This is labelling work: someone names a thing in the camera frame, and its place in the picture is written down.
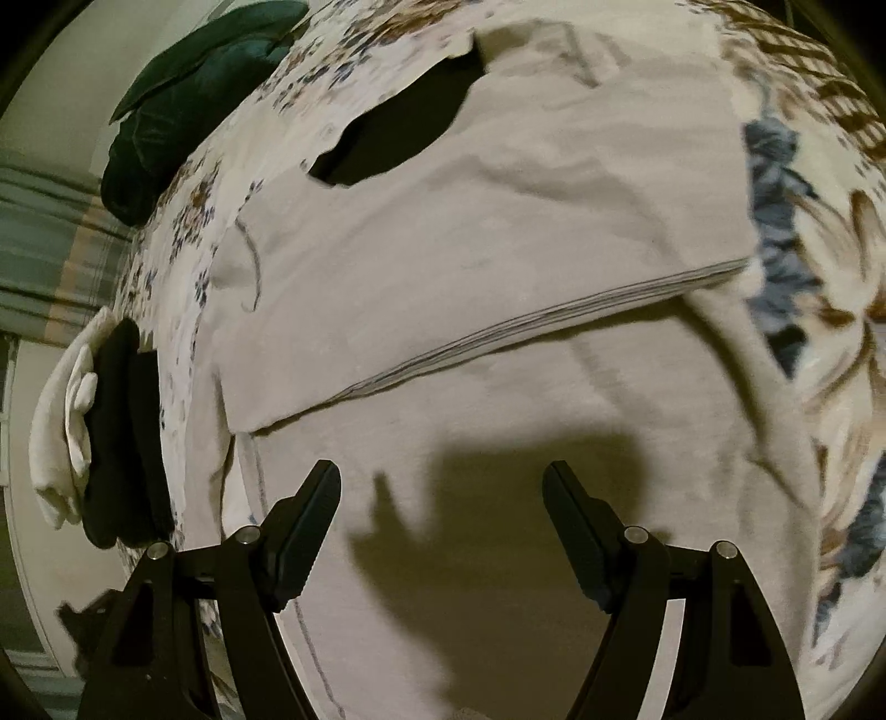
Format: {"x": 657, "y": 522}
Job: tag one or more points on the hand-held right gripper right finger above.
{"x": 578, "y": 547}

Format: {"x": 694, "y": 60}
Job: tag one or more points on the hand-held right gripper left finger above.
{"x": 306, "y": 547}

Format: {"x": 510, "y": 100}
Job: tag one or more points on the beige garment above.
{"x": 484, "y": 242}

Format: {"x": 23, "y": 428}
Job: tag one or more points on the black folded garment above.
{"x": 118, "y": 450}

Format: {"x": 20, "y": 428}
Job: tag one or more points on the white folded garment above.
{"x": 59, "y": 436}

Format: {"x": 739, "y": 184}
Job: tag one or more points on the floral blanket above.
{"x": 830, "y": 291}

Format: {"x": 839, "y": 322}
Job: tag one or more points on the striped grey-green curtain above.
{"x": 41, "y": 256}

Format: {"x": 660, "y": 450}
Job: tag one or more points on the dark green quilt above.
{"x": 180, "y": 90}

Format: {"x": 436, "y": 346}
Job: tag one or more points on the brown checkered bed sheet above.
{"x": 796, "y": 48}

